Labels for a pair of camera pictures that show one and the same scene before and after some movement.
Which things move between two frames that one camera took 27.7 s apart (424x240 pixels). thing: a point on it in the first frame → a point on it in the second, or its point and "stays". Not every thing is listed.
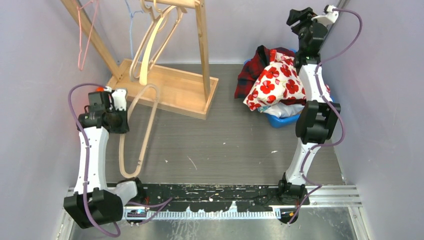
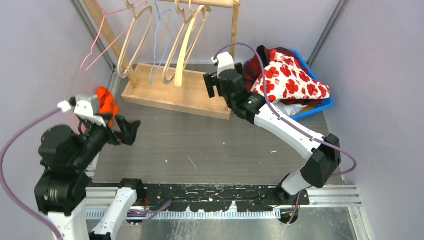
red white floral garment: x=280 y=80 stays
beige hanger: x=148 y=130 → x=139 y=32
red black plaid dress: x=251 y=69 stays
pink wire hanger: x=78 y=8 → x=114 y=25
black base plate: x=206 y=195 stays
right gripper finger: x=295 y=15 → x=210 y=81
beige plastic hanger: x=139 y=67 → x=183 y=17
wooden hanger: x=144 y=72 → x=178 y=78
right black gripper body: x=301 y=32 → x=232 y=100
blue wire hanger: x=132 y=15 → x=164 y=27
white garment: x=281 y=110 stays
